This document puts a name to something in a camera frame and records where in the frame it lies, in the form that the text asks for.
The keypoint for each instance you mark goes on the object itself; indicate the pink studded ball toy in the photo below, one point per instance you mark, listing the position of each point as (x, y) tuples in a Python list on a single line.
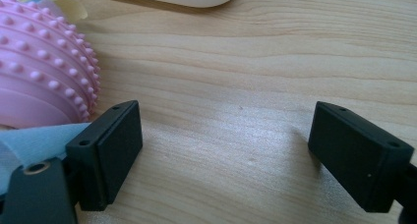
[(42, 63)]

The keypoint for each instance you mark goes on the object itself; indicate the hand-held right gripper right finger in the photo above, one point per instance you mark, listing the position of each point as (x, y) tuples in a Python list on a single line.
[(357, 158)]

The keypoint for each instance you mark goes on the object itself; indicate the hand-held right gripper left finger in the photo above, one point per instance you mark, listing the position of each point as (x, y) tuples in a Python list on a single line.
[(105, 158)]

